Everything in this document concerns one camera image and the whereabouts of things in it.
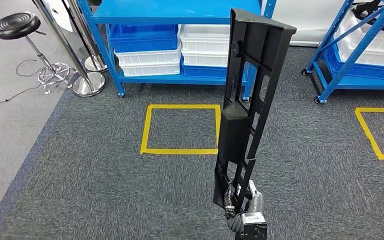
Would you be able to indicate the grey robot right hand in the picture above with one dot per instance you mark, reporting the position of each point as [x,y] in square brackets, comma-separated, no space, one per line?
[256,203]

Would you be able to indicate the black plastic plate bracket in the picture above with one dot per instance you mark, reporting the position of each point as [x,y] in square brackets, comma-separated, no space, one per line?
[235,132]

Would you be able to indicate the blue wheeled shelf rack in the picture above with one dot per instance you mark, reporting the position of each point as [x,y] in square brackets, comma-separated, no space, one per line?
[357,49]

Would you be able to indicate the blue metal shelf rack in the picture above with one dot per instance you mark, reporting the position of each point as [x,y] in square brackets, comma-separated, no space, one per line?
[178,11]

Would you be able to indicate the blue plastic bin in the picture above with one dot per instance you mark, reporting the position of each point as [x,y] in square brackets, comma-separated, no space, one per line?
[142,38]
[371,71]

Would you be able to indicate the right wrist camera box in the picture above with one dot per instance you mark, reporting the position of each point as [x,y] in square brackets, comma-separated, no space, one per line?
[255,227]

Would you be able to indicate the chrome stanchion post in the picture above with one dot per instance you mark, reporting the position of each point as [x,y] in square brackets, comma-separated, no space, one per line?
[89,84]
[96,64]

